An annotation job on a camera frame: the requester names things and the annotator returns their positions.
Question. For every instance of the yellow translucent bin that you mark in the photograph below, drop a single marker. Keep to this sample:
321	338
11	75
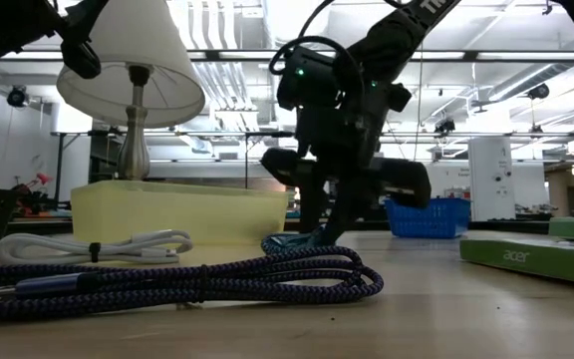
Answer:
192	209

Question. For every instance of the wooden cabinet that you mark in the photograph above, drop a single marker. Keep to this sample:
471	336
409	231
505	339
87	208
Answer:
561	194

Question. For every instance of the silver lamp base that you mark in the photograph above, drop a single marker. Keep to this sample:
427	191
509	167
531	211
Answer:
134	149

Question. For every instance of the blue plastic basket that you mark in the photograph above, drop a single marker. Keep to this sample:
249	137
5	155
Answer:
431	219

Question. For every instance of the dark shelf unit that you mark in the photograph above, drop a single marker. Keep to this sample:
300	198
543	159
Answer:
102	159

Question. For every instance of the white lamp shade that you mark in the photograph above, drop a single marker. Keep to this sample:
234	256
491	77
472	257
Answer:
137	40

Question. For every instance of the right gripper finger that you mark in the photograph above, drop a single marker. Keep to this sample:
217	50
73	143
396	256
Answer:
347	209
313	204

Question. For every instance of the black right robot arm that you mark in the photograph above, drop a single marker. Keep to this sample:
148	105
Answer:
396	35

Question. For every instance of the red tool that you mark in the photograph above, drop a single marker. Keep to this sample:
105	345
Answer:
43	178

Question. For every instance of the black aluminium rig frame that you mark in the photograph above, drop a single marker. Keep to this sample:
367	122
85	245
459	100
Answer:
506	227

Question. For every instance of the black ceiling camera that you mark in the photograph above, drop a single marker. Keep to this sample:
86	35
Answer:
538	91
17	97

